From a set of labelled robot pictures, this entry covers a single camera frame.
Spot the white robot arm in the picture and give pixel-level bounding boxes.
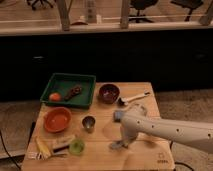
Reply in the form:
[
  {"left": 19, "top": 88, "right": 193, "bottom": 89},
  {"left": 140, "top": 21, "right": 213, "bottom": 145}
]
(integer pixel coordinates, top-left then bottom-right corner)
[{"left": 109, "top": 104, "right": 213, "bottom": 154}]

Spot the dark brown bowl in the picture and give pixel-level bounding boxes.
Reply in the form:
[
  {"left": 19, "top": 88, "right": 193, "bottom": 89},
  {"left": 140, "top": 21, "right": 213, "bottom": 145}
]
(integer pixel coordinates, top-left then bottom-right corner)
[{"left": 98, "top": 84, "right": 120, "bottom": 104}]

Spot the black cable left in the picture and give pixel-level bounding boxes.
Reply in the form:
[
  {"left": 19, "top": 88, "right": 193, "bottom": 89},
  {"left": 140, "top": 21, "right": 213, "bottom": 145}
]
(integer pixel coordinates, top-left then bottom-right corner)
[{"left": 0, "top": 129, "right": 22, "bottom": 171}]

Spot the black cable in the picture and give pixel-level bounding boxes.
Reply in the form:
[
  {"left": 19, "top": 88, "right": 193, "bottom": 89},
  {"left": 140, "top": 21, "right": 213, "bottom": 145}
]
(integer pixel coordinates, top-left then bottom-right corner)
[
  {"left": 169, "top": 141, "right": 196, "bottom": 171},
  {"left": 0, "top": 129, "right": 22, "bottom": 171}
]

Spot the black chair right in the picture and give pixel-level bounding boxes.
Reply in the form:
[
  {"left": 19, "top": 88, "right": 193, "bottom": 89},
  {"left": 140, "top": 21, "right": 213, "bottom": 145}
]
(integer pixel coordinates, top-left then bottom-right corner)
[{"left": 171, "top": 0, "right": 203, "bottom": 22}]

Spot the wooden handled knife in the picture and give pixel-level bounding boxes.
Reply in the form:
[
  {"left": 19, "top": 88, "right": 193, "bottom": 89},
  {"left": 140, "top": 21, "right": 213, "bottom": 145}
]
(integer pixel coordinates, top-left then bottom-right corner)
[{"left": 52, "top": 135, "right": 76, "bottom": 153}]

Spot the black cable right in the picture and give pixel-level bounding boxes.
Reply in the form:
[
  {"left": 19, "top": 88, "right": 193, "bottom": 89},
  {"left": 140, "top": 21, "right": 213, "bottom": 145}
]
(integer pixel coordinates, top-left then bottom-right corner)
[{"left": 169, "top": 141, "right": 196, "bottom": 171}]

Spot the blue grey towel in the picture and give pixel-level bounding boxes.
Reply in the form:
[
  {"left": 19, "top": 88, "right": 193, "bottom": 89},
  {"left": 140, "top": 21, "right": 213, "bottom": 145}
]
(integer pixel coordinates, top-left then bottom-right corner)
[{"left": 114, "top": 111, "right": 124, "bottom": 122}]

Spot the small metal cup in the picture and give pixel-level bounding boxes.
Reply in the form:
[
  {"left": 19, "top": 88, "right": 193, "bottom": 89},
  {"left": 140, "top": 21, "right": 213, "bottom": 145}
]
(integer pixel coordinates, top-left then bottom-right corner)
[{"left": 82, "top": 116, "right": 96, "bottom": 133}]

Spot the black office chair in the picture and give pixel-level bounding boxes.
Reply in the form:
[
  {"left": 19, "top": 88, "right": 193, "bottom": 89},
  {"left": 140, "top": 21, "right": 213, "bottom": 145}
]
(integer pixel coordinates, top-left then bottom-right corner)
[{"left": 129, "top": 0, "right": 158, "bottom": 23}]

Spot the brown toy food piece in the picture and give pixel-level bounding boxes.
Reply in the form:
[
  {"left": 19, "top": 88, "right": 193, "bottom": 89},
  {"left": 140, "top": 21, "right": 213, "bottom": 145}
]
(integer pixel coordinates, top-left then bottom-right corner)
[{"left": 64, "top": 86, "right": 82, "bottom": 101}]

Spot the red bowl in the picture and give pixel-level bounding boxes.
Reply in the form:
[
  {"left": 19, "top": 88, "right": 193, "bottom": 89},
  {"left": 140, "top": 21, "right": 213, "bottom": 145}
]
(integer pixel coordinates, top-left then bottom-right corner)
[{"left": 44, "top": 107, "right": 71, "bottom": 133}]

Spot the orange tomato toy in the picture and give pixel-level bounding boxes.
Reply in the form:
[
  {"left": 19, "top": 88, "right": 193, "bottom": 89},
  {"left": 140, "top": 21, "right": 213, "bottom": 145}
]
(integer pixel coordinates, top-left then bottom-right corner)
[{"left": 49, "top": 93, "right": 61, "bottom": 102}]

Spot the green plastic tray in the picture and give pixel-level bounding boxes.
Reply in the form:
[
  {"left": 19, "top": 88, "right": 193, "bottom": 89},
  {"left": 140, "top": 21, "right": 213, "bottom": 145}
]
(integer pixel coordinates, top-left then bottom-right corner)
[{"left": 40, "top": 73, "right": 96, "bottom": 109}]

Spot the green plastic cup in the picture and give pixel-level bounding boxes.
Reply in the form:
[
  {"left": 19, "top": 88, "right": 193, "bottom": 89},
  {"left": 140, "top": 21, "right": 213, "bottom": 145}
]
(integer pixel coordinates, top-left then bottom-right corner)
[{"left": 69, "top": 138, "right": 85, "bottom": 155}]

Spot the black chair base left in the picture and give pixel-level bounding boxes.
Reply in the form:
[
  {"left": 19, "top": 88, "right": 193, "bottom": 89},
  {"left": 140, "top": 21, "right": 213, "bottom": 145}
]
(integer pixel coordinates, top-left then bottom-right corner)
[{"left": 26, "top": 0, "right": 54, "bottom": 11}]

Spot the silver fork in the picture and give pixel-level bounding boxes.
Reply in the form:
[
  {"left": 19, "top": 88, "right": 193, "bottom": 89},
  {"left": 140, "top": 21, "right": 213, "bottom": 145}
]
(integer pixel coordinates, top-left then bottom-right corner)
[{"left": 27, "top": 152, "right": 66, "bottom": 160}]

